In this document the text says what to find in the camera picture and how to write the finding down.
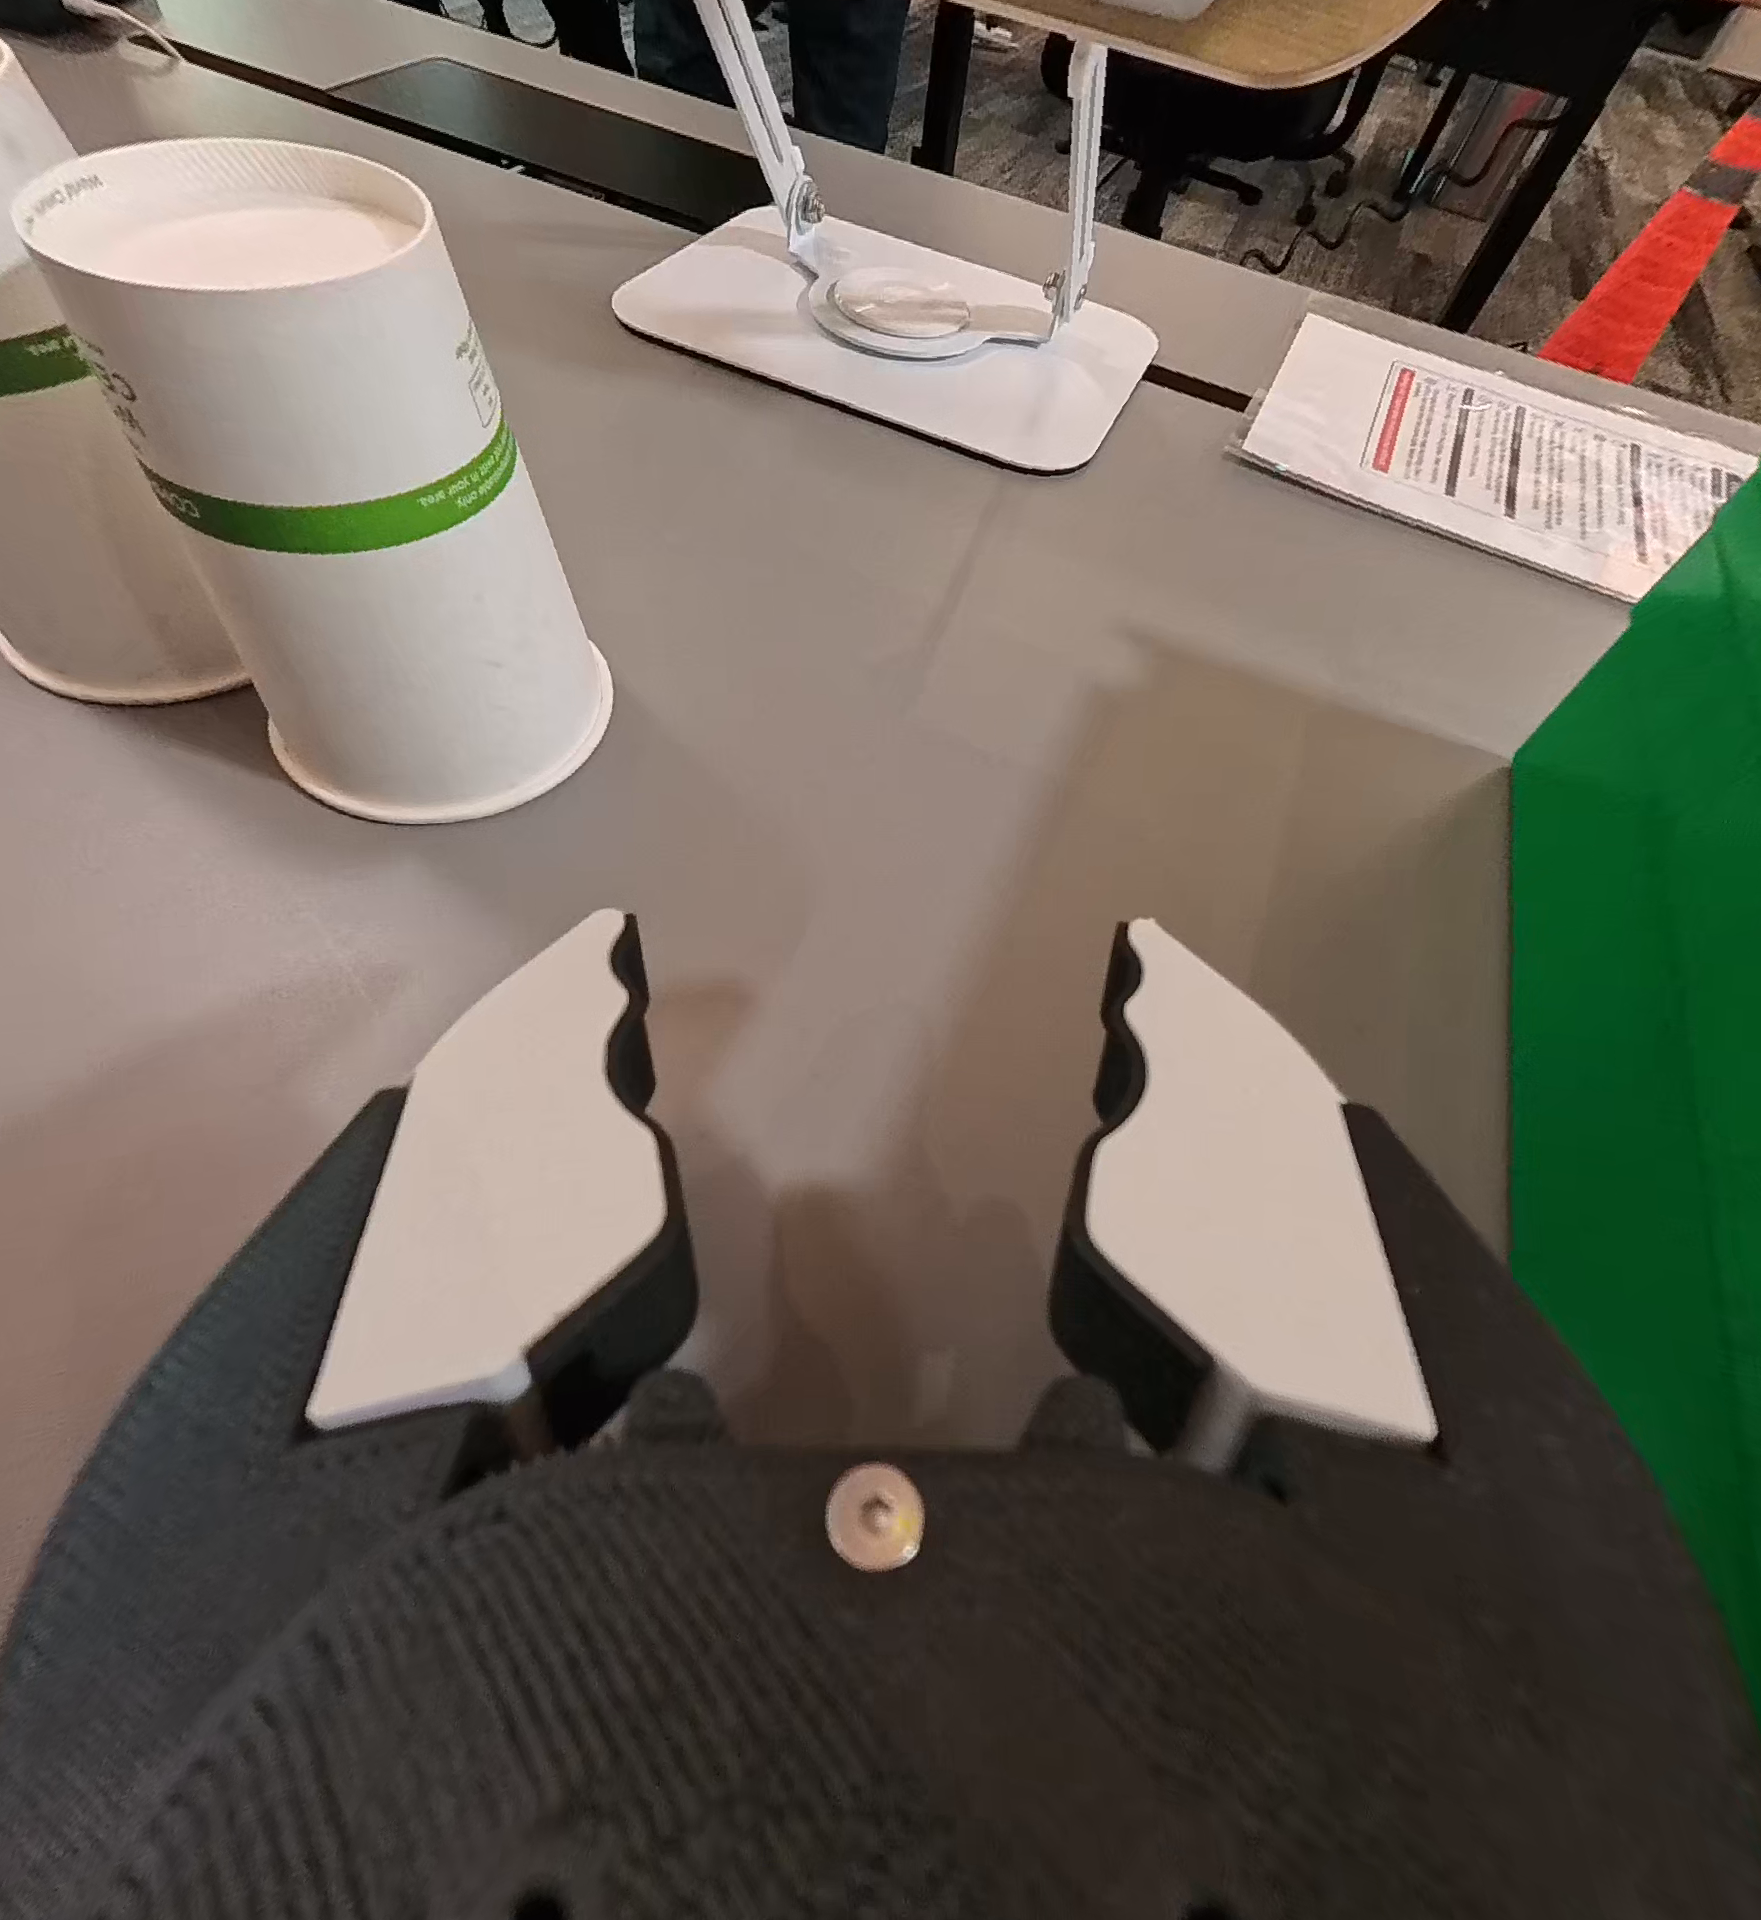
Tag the white paper cup green band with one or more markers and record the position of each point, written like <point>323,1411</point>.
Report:
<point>42,524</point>
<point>401,645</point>

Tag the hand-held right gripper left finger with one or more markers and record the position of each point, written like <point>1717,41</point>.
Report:
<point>506,1200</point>

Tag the green plastic bin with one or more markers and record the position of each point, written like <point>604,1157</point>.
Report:
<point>1676,1125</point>

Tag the laminated paper sheet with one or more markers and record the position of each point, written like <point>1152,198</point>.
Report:
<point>1330,419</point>

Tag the black office chair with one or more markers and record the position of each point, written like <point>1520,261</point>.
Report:
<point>1225,128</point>

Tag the wooden document stand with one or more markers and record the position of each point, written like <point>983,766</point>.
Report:
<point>1002,390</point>

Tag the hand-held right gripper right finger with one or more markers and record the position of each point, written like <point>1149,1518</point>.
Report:
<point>1242,1214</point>

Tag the orange traffic cone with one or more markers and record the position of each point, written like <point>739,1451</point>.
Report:
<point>1644,284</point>

